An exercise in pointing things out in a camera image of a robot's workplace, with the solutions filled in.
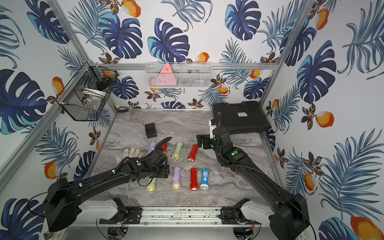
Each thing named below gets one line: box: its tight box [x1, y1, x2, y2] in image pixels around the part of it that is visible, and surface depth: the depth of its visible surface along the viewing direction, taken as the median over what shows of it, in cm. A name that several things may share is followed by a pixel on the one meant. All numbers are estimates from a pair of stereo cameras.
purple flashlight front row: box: [172, 166, 181, 190], surface depth 85 cm
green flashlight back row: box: [172, 141, 184, 160], surface depth 98 cm
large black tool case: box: [212, 101, 272, 134], surface depth 112 cm
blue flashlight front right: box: [200, 167, 210, 190], surface depth 86 cm
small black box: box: [145, 122, 158, 139], surface depth 106 cm
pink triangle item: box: [149, 63, 177, 87], surface depth 92 cm
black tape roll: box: [118, 107, 128, 113], surface depth 124 cm
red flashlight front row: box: [190, 168, 199, 191], surface depth 86 cm
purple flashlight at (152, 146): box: [148, 141, 156, 153], surface depth 100 cm
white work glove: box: [116, 147, 144, 166], surface depth 99 cm
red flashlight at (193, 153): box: [187, 143, 199, 162], surface depth 97 cm
